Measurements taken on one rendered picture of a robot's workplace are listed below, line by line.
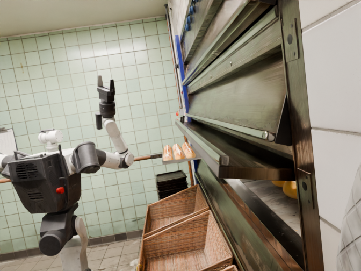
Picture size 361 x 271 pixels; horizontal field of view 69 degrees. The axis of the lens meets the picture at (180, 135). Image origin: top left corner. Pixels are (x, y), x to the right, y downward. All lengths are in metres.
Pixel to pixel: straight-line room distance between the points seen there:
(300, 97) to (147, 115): 2.78
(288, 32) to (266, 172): 0.26
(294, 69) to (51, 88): 3.13
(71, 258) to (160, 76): 2.18
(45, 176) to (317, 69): 1.24
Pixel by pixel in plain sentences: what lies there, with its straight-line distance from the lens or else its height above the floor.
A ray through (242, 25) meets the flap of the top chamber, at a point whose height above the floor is 1.71.
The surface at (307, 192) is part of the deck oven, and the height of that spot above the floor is 1.36.
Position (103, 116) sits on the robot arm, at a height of 1.55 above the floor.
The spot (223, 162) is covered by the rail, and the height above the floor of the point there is 1.43.
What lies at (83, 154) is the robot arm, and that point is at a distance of 1.44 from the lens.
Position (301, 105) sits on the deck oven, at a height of 1.52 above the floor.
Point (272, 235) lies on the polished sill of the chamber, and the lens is 0.77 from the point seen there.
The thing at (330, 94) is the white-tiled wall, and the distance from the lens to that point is 0.42.
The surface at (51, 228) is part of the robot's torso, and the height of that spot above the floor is 1.03.
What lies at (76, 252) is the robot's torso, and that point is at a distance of 1.73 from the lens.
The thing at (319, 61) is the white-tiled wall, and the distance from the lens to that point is 0.44.
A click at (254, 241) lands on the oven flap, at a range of 1.03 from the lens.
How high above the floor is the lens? 1.55
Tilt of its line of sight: 6 degrees down
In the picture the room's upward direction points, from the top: 9 degrees counter-clockwise
